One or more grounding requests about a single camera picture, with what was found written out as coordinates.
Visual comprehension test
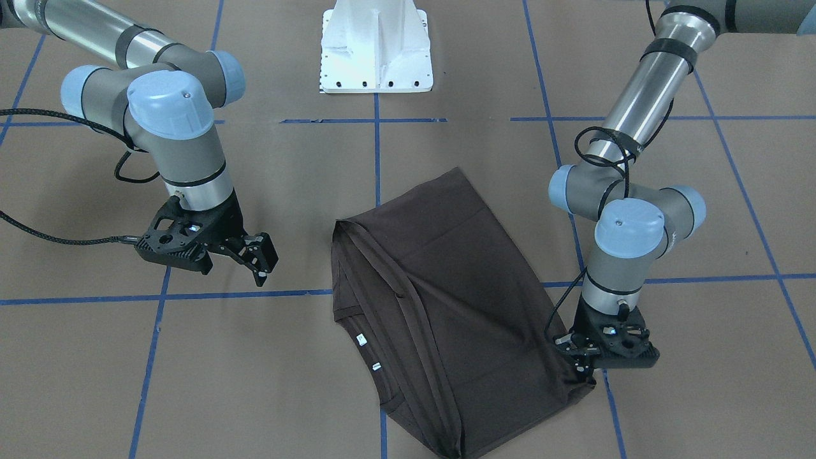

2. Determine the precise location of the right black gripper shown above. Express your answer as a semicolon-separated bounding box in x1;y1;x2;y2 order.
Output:
191;191;278;288

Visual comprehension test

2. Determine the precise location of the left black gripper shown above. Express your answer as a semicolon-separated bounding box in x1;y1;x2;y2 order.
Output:
553;297;613;377

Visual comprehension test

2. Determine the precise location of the brown t-shirt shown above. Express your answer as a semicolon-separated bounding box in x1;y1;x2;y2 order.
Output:
331;168;595;458

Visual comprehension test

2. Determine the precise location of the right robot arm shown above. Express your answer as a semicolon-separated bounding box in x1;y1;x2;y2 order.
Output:
2;1;278;286

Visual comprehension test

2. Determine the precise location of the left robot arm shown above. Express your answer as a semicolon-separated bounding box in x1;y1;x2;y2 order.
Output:
548;1;814;378

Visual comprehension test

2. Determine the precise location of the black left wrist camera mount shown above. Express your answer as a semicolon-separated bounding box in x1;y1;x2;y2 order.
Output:
581;300;660;368

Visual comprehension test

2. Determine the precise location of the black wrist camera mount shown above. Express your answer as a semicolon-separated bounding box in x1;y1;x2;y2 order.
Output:
581;300;660;368
135;196;215;274

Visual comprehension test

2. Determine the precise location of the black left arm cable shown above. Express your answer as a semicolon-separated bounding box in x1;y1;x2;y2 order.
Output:
543;125;674;339

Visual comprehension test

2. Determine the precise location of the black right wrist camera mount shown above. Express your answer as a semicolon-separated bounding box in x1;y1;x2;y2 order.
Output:
135;196;215;274

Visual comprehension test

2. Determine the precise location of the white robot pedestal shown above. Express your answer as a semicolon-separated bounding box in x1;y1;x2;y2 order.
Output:
319;1;434;94

